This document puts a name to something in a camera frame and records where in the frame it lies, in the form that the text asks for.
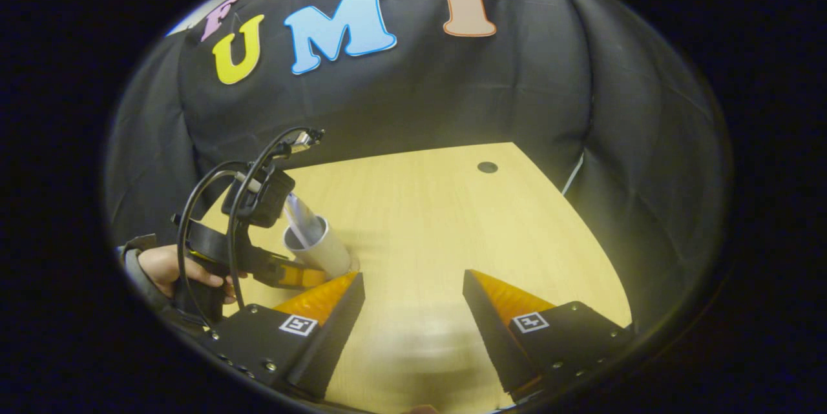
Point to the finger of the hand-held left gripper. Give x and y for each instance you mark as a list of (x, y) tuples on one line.
[(300, 275)]

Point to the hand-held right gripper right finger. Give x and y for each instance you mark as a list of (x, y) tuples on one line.
[(481, 323)]

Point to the black backdrop cloth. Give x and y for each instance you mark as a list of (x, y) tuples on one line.
[(452, 91)]

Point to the light wooden desktop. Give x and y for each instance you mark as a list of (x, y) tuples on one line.
[(439, 220)]

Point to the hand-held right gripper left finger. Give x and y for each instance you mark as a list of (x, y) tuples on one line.
[(339, 330)]

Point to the white toothpaste tube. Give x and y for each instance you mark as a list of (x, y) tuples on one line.
[(302, 217)]

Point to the black desk grommet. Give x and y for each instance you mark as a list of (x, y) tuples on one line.
[(487, 166)]

